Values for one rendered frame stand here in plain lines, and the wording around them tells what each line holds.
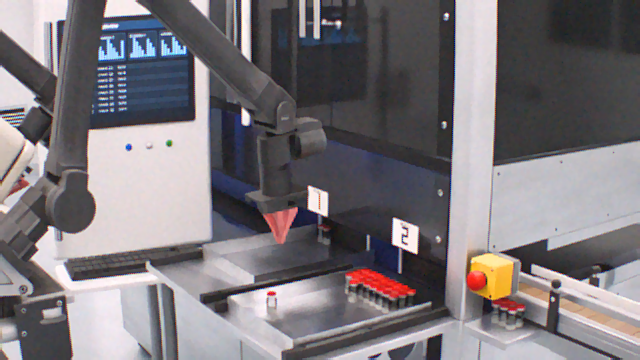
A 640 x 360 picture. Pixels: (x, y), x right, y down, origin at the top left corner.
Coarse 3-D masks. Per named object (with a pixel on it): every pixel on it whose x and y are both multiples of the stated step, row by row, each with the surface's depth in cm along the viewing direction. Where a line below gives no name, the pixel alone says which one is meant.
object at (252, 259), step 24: (240, 240) 216; (264, 240) 220; (288, 240) 225; (312, 240) 226; (216, 264) 205; (240, 264) 207; (264, 264) 207; (288, 264) 207; (312, 264) 198; (336, 264) 202; (360, 264) 206
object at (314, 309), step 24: (288, 288) 185; (312, 288) 189; (336, 288) 191; (240, 312) 173; (264, 312) 177; (288, 312) 177; (312, 312) 178; (336, 312) 178; (360, 312) 178; (408, 312) 171; (264, 336) 165; (288, 336) 158; (312, 336) 159
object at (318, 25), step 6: (318, 0) 190; (318, 6) 191; (318, 12) 191; (318, 18) 191; (318, 24) 192; (324, 24) 193; (330, 24) 194; (336, 24) 195; (318, 30) 192; (318, 36) 192
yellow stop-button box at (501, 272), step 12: (492, 252) 169; (480, 264) 164; (492, 264) 162; (504, 264) 162; (516, 264) 164; (492, 276) 162; (504, 276) 163; (516, 276) 165; (492, 288) 162; (504, 288) 164; (516, 288) 166
